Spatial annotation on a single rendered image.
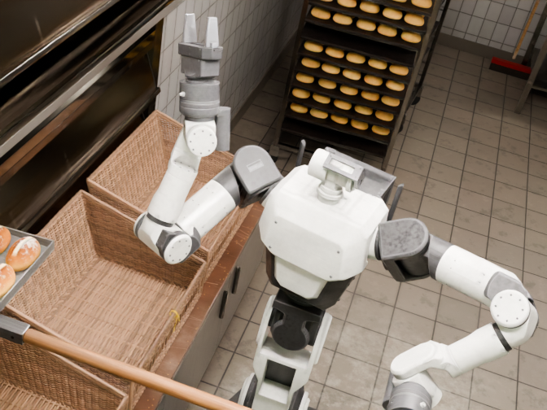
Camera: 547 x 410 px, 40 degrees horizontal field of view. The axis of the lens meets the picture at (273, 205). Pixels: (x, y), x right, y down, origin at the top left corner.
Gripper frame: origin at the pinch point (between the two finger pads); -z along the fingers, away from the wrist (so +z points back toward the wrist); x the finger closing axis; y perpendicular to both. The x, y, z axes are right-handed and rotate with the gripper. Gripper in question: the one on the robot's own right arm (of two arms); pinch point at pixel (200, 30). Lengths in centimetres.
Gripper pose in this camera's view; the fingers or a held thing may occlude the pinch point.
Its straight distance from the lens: 167.2
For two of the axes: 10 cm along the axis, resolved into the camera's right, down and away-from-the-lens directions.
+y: -7.7, 1.7, -6.2
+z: -0.5, 9.5, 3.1
